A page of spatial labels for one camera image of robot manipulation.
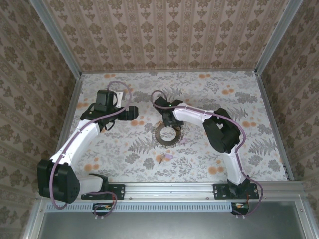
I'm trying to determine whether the large ring with small keyrings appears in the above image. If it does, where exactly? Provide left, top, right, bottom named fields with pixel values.
left=151, top=121, right=185, bottom=148

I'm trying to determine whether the grey metal panel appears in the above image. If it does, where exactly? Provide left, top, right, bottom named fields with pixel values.
left=37, top=201, right=309, bottom=239

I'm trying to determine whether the aluminium frame rail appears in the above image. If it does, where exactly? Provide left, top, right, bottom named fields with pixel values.
left=295, top=200, right=319, bottom=239
left=81, top=70, right=257, bottom=75
left=22, top=200, right=47, bottom=239
left=255, top=72, right=297, bottom=182
left=58, top=73, right=84, bottom=151

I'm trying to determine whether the wide aluminium mounting rail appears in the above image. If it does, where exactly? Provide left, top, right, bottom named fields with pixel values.
left=37, top=181, right=304, bottom=202

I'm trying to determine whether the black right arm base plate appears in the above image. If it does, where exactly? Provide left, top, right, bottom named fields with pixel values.
left=213, top=183, right=260, bottom=201

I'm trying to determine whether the grey slotted cable duct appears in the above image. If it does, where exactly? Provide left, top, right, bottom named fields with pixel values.
left=46, top=201, right=233, bottom=213

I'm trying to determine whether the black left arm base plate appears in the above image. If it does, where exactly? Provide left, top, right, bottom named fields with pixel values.
left=81, top=183, right=126, bottom=201

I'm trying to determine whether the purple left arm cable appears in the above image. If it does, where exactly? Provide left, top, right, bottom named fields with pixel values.
left=51, top=81, right=134, bottom=221

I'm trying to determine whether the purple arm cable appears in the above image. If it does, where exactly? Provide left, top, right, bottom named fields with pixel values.
left=151, top=90, right=264, bottom=217
left=51, top=81, right=134, bottom=221

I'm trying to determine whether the aluminium frame post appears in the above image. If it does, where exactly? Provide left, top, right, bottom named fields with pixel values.
left=29, top=0, right=83, bottom=78
left=254, top=0, right=307, bottom=75

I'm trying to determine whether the black controller board with wires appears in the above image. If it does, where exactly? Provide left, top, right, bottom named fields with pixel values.
left=92, top=203, right=113, bottom=213
left=231, top=202, right=250, bottom=215

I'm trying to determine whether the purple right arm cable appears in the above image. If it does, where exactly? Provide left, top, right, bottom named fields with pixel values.
left=151, top=90, right=264, bottom=217

